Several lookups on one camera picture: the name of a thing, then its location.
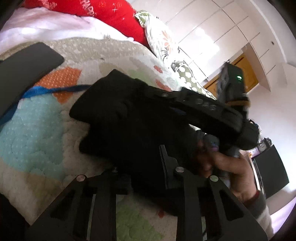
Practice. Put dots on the person's right hand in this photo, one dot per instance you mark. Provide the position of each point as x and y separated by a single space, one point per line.
242 181

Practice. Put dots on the black television screen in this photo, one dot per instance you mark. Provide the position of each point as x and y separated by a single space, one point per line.
270 171

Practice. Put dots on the floral white pillow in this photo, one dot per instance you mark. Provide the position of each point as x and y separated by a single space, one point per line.
159 39

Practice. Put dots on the green sheep-print bolster pillow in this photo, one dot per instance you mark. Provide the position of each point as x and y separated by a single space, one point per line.
188 80

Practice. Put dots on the white wardrobe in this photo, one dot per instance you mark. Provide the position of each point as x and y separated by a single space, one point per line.
210 33

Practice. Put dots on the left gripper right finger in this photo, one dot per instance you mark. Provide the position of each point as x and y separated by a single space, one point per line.
205 207

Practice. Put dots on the grey sleeve right forearm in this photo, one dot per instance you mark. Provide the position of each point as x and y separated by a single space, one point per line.
262 213

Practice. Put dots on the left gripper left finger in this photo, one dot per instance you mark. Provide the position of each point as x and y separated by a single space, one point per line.
84 210

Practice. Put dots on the red pillow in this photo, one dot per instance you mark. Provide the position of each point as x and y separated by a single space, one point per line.
118 14

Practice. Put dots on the black tablet device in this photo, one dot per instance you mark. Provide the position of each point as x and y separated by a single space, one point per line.
23 69

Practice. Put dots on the white bed sheet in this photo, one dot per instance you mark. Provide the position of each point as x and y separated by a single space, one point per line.
41 24

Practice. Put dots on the black desk clock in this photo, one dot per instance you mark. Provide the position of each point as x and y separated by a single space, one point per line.
265 144

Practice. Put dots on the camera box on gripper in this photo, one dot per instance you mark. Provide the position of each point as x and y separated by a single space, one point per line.
231 87

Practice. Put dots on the black pants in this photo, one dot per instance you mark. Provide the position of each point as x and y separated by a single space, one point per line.
126 130

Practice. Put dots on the patchwork quilted bedspread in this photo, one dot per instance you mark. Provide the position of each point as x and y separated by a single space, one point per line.
40 145

